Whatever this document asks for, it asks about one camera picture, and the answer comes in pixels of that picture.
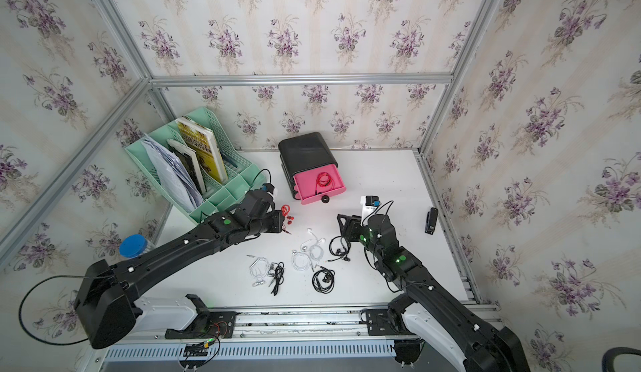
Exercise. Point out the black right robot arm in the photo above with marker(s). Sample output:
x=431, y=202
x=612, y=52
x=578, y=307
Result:
x=424, y=308

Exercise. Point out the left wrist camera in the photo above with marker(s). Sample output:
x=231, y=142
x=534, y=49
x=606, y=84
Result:
x=259, y=202

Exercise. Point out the yellow book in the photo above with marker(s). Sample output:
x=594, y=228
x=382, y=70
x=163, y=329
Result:
x=202, y=140

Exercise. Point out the black drawer cabinet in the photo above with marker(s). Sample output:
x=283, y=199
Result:
x=301, y=154

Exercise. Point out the green desk organizer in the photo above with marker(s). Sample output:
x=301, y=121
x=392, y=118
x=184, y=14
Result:
x=243, y=174

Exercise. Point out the black earphones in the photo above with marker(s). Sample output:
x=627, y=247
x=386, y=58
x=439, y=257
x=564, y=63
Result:
x=276, y=274
x=323, y=281
x=339, y=248

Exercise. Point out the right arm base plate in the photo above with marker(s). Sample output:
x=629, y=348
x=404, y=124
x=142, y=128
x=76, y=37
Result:
x=380, y=322

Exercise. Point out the white paper stack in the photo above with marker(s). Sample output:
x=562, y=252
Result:
x=173, y=176

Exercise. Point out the black earphones lower right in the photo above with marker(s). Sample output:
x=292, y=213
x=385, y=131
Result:
x=323, y=281

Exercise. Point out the red earphones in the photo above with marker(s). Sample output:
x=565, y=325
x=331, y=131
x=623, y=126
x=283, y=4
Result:
x=324, y=183
x=288, y=218

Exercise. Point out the aluminium front rail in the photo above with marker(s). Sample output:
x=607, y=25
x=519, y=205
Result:
x=163, y=314

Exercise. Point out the blue lid container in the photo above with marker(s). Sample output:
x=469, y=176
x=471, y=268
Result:
x=135, y=245

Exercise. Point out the black white notebook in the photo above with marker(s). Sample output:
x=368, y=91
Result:
x=189, y=159

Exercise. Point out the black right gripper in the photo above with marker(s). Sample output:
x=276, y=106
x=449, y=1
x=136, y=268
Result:
x=352, y=225

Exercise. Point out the black earphones upper right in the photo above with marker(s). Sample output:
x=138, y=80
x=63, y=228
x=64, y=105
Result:
x=339, y=248

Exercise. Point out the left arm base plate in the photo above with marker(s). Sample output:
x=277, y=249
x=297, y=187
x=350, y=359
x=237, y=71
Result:
x=207, y=323

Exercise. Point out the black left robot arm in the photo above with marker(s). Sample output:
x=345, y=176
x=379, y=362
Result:
x=105, y=302

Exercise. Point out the black stapler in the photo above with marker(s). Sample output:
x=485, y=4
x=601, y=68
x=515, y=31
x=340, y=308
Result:
x=431, y=221

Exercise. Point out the black earphones left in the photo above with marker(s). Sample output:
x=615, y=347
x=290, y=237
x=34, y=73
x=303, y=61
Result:
x=276, y=274

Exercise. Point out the pink top drawer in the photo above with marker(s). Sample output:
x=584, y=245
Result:
x=305, y=185

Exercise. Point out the white earphones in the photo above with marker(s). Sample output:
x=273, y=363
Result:
x=261, y=270
x=310, y=254

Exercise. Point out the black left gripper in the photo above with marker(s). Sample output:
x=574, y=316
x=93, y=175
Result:
x=278, y=220

